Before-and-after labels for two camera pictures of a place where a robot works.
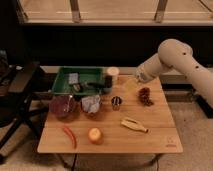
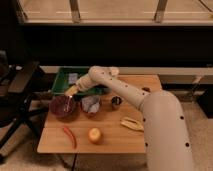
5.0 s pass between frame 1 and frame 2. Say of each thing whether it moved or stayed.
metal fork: stayed
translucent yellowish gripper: moved
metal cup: stayed
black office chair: stayed
